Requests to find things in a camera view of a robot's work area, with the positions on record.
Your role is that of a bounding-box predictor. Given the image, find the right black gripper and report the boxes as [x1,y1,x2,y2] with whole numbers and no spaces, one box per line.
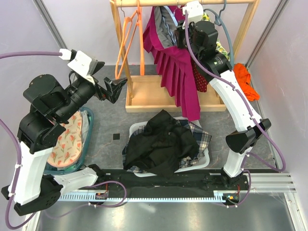
[174,17,201,62]

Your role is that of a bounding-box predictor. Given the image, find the light blue hanger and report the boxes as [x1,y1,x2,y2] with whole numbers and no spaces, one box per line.
[158,5,183,46]

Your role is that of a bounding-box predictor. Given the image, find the magenta pleated skirt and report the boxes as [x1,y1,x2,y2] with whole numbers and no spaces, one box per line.
[143,6,201,121]

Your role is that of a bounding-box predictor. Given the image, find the orange hanger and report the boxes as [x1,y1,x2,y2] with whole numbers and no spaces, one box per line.
[115,10,138,79]
[136,0,145,76]

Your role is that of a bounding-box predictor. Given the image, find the black pleated skirt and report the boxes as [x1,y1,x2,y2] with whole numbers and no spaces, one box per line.
[123,110,199,179]

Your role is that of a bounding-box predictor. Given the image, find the navy plaid skirt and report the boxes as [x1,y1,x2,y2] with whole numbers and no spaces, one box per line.
[121,119,212,174]

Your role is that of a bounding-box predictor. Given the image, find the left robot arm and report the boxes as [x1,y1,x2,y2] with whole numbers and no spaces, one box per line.
[1,58,127,216]

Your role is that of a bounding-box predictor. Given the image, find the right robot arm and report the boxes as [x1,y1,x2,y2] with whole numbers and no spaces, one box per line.
[174,20,271,190]

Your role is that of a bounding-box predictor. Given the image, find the blue grey hanger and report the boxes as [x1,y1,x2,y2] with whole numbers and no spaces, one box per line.
[204,0,234,68]

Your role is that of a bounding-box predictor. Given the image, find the lemon print skirt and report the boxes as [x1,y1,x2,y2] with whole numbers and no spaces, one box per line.
[203,11,230,61]

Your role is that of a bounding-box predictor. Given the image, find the red polka dot skirt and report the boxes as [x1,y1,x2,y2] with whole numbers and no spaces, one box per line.
[191,59,208,92]

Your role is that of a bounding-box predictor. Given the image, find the wooden clothes rack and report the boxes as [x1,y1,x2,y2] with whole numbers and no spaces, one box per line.
[110,0,259,113]

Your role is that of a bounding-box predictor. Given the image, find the teal laundry basket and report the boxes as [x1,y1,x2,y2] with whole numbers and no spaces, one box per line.
[44,107,94,175]

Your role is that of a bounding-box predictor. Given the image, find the small black square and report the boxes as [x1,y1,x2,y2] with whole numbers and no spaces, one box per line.
[113,133,120,140]

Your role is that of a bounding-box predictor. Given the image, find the orange cloth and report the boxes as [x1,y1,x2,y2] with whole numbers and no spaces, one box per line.
[233,63,260,101]

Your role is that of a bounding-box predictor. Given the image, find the tulip print cloth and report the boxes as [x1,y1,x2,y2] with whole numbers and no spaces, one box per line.
[47,111,82,168]

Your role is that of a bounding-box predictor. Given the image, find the white perforated basket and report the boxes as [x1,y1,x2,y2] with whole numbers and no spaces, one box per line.
[128,116,211,178]

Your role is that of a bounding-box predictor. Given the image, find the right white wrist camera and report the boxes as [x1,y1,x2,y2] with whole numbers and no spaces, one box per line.
[182,0,204,25]

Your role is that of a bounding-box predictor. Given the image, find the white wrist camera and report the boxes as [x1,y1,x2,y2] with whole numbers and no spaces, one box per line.
[59,49,98,85]
[182,0,204,25]

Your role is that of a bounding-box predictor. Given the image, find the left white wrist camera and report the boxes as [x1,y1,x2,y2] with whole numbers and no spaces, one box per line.
[59,49,98,85]

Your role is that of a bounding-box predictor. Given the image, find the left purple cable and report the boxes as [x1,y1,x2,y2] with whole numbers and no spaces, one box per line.
[0,51,63,230]

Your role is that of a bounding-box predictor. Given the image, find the purple cable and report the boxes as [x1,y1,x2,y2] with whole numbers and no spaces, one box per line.
[184,9,286,174]
[0,51,63,230]

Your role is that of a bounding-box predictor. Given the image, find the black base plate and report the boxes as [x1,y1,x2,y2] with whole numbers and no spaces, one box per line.
[77,168,251,200]

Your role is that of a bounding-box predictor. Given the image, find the white cable duct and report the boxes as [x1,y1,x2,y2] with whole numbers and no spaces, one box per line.
[59,190,233,203]

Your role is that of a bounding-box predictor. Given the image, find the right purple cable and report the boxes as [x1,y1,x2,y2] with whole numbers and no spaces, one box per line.
[184,9,286,174]

